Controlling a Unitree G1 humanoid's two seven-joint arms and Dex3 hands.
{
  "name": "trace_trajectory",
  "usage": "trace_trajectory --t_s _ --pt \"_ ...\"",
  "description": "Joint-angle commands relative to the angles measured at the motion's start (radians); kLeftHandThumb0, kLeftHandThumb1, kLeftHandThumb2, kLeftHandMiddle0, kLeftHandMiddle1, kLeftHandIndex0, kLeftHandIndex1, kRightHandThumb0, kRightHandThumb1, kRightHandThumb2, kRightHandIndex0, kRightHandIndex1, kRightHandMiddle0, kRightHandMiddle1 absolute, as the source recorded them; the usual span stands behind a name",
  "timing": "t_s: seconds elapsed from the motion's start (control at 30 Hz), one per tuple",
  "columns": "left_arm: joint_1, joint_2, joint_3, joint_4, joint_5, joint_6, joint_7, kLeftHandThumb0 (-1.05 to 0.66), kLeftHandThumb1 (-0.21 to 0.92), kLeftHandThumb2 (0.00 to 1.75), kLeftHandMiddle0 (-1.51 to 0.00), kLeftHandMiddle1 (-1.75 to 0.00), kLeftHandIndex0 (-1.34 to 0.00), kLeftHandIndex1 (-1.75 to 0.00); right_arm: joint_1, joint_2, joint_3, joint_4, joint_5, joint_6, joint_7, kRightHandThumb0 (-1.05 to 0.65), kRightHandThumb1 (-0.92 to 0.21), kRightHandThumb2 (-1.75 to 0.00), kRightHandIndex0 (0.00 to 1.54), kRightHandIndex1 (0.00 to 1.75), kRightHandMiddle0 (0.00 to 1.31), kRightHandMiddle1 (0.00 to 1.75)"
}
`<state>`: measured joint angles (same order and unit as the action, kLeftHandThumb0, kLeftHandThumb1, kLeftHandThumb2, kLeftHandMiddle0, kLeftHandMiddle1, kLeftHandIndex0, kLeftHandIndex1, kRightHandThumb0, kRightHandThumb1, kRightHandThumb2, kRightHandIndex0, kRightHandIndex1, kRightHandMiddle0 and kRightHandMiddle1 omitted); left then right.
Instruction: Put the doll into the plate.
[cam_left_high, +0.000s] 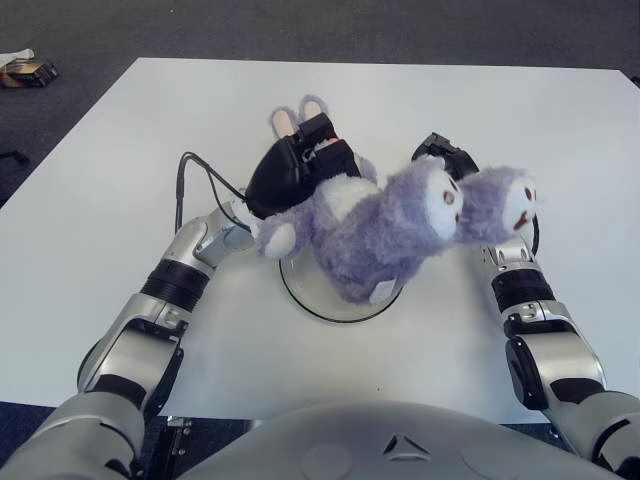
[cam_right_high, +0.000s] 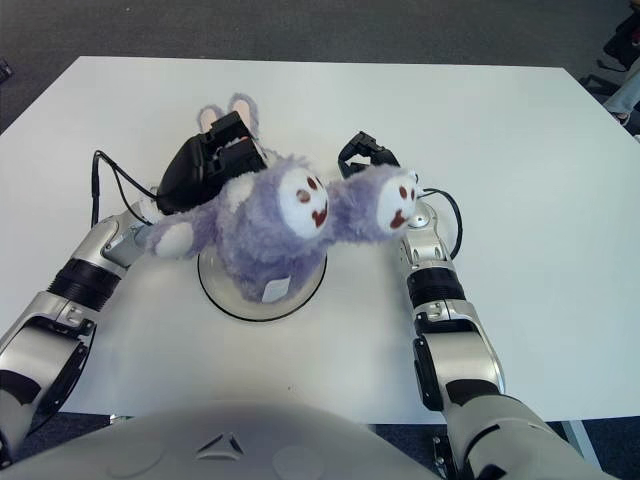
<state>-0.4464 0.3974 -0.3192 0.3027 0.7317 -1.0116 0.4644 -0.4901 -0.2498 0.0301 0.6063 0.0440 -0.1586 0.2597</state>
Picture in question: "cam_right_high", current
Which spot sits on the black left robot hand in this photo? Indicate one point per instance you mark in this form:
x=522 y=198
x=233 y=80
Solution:
x=187 y=180

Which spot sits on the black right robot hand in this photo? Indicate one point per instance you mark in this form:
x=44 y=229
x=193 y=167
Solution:
x=372 y=150

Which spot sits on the purple plush bunny doll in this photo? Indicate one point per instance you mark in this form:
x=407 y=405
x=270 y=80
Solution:
x=260 y=235

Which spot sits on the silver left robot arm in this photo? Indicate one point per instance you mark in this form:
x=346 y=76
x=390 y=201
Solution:
x=85 y=275

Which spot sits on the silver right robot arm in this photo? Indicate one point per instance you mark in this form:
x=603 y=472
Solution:
x=460 y=360

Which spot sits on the white plate with black rim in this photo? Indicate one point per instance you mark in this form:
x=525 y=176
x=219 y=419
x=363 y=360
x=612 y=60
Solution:
x=215 y=287

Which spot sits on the person leg in jeans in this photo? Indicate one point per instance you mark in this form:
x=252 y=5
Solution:
x=625 y=95

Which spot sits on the silver robot torso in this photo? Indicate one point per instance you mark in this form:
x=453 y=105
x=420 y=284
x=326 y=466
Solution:
x=225 y=450

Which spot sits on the black office chair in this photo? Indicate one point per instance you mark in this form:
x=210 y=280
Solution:
x=622 y=37

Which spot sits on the white table leg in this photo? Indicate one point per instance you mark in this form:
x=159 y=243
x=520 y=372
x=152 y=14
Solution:
x=580 y=442

